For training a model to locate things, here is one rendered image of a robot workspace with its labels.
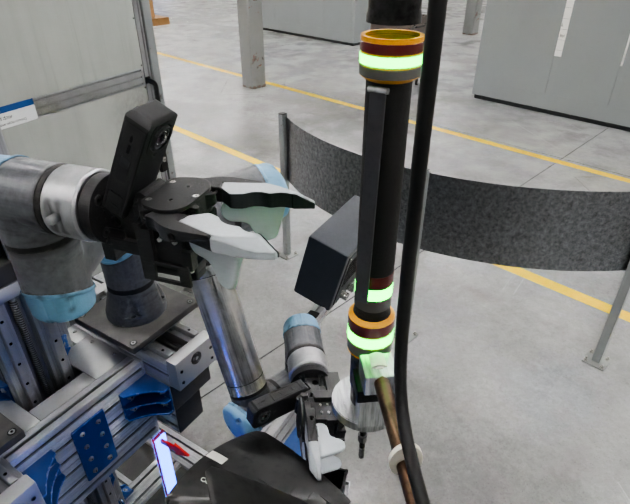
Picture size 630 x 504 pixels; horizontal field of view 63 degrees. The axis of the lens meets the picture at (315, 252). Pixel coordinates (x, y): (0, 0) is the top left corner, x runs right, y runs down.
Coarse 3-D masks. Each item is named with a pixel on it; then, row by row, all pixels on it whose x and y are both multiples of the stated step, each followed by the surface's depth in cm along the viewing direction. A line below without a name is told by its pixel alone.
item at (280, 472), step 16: (256, 432) 88; (224, 448) 82; (240, 448) 82; (256, 448) 83; (272, 448) 83; (288, 448) 84; (208, 464) 78; (224, 464) 78; (240, 464) 79; (256, 464) 79; (272, 464) 79; (288, 464) 80; (304, 464) 80; (192, 480) 74; (256, 480) 76; (272, 480) 76; (288, 480) 76; (304, 480) 77; (176, 496) 71; (192, 496) 72; (208, 496) 72; (304, 496) 74; (320, 496) 74; (336, 496) 74
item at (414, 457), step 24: (432, 0) 26; (432, 24) 26; (432, 48) 27; (432, 72) 27; (432, 96) 28; (432, 120) 29; (408, 192) 32; (408, 216) 32; (408, 240) 33; (408, 264) 34; (408, 288) 35; (408, 312) 36; (408, 336) 37; (408, 408) 38; (408, 432) 37; (408, 456) 36
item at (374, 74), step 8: (360, 72) 36; (368, 72) 35; (376, 72) 34; (384, 72) 34; (392, 72) 34; (400, 72) 34; (408, 72) 34; (416, 72) 35; (384, 80) 35; (392, 80) 34; (400, 80) 34
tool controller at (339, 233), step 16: (352, 208) 137; (336, 224) 129; (352, 224) 131; (320, 240) 123; (336, 240) 124; (352, 240) 126; (304, 256) 127; (320, 256) 125; (336, 256) 122; (352, 256) 123; (304, 272) 130; (320, 272) 127; (336, 272) 124; (352, 272) 132; (304, 288) 132; (320, 288) 130; (336, 288) 127; (352, 288) 135; (320, 304) 132
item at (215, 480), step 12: (216, 468) 51; (216, 480) 49; (228, 480) 50; (240, 480) 51; (252, 480) 52; (216, 492) 47; (228, 492) 48; (240, 492) 49; (252, 492) 50; (264, 492) 52; (276, 492) 53
